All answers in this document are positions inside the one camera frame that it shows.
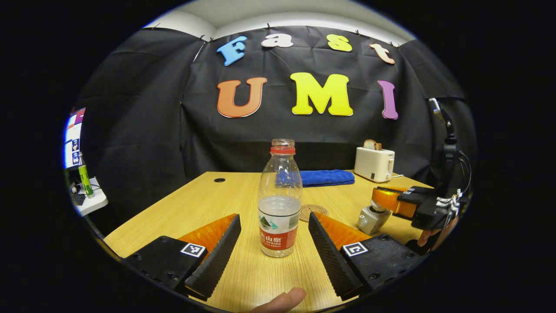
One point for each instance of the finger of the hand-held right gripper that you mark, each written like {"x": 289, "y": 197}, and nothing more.
{"x": 391, "y": 200}

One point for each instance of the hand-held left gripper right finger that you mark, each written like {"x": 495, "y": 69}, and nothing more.
{"x": 332, "y": 261}

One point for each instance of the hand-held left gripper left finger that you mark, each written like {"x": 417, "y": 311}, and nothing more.
{"x": 217, "y": 261}

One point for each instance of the white teacup lid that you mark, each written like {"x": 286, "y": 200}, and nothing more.
{"x": 378, "y": 209}

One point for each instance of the round wooden coaster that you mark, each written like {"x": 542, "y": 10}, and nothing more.
{"x": 310, "y": 211}

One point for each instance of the clear plastic water bottle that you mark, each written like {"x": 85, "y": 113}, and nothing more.
{"x": 280, "y": 208}

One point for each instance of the green bottle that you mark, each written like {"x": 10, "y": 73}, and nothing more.
{"x": 84, "y": 178}

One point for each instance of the white toaster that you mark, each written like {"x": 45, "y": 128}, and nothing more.
{"x": 371, "y": 164}

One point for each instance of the toasted bread slice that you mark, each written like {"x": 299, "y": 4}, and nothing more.
{"x": 370, "y": 144}

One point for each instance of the folded blue towel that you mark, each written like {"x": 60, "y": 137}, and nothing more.
{"x": 328, "y": 178}

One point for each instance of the black backdrop cloth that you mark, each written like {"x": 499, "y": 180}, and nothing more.
{"x": 195, "y": 130}

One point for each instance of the white side table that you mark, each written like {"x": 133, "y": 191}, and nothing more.
{"x": 93, "y": 204}

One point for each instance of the computer monitor screen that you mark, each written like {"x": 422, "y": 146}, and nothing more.
{"x": 74, "y": 139}

